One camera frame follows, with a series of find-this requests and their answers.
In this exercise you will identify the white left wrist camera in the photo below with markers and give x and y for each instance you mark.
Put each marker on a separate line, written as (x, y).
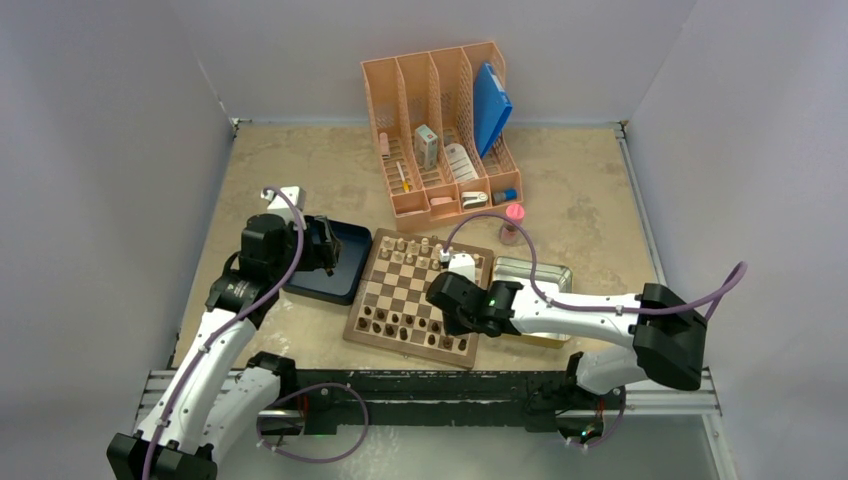
(286, 202)

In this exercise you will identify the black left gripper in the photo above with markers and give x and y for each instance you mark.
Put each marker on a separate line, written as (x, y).
(323, 253)

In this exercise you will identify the light chess pieces row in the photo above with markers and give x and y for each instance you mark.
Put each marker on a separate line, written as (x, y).
(401, 255)

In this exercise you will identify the dark blue tin tray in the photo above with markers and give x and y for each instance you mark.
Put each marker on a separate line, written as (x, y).
(341, 287)

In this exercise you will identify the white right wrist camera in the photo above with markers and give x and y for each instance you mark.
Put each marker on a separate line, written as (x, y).
(463, 264)

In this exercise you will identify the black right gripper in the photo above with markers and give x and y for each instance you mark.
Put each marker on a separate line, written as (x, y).
(454, 328)

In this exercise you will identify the orange file organizer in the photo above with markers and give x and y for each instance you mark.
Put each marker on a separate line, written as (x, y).
(434, 88)

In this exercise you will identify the wooden chess board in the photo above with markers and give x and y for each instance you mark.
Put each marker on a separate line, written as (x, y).
(403, 295)

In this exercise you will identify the yellow pen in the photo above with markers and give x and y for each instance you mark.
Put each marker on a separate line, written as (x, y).
(404, 182)

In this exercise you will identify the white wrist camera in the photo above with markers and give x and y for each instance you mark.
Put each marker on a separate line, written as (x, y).
(286, 202)
(463, 264)

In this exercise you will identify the white labelled packet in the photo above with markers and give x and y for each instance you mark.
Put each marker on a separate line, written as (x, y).
(460, 163)

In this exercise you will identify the blue cap glue stick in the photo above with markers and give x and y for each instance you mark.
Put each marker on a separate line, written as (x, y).
(504, 196)

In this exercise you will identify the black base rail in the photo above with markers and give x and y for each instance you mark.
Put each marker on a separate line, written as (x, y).
(536, 401)

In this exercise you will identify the blue folder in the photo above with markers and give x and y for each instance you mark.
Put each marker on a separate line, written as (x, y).
(492, 108)

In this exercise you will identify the pink cap bottle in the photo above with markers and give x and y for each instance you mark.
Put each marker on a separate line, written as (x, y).
(509, 232)

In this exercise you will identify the white stapler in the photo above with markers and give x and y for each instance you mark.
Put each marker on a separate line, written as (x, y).
(473, 199)

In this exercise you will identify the white red small box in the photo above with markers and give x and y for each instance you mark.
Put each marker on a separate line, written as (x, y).
(425, 142)

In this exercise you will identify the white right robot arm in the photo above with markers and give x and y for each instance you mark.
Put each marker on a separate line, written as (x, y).
(652, 335)

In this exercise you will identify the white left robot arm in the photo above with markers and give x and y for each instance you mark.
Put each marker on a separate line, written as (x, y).
(191, 428)

